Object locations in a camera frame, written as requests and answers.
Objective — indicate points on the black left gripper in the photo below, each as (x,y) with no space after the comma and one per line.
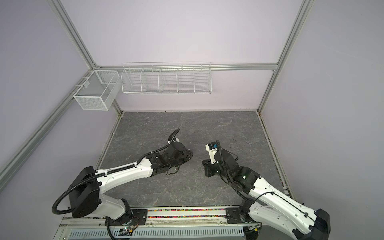
(187,156)

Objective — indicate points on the long white wire basket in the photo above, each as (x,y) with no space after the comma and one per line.
(167,78)

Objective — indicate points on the aluminium frame corner post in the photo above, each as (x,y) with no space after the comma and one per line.
(67,24)
(304,10)

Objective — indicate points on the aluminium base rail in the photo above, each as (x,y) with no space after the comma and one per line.
(164,223)

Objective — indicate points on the aluminium frame corner post right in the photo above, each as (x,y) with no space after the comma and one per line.
(304,10)

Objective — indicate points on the aluminium left side bar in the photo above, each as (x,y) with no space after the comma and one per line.
(19,158)

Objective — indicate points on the aluminium horizontal back bar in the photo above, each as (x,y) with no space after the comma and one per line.
(240,66)

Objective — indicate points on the small white mesh basket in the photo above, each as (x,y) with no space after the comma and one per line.
(99,90)

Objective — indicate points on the aluminium frame corner post left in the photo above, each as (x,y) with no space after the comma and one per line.
(67,24)

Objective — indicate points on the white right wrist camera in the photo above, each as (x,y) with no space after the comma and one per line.
(212,149)

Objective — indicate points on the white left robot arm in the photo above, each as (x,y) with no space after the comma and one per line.
(87,193)

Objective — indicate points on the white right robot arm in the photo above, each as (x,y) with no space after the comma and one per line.
(263,202)

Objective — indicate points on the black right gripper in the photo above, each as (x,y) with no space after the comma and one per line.
(209,167)

